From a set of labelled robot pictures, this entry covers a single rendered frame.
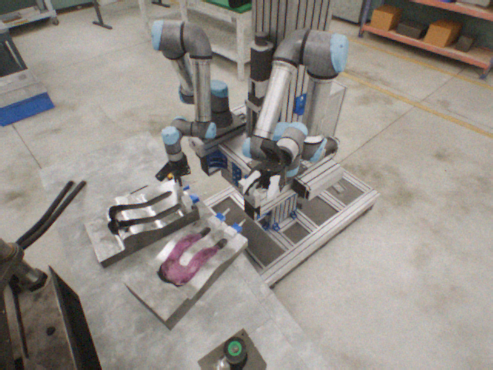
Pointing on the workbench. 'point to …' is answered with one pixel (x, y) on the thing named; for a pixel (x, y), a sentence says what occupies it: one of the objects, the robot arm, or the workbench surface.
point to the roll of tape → (236, 352)
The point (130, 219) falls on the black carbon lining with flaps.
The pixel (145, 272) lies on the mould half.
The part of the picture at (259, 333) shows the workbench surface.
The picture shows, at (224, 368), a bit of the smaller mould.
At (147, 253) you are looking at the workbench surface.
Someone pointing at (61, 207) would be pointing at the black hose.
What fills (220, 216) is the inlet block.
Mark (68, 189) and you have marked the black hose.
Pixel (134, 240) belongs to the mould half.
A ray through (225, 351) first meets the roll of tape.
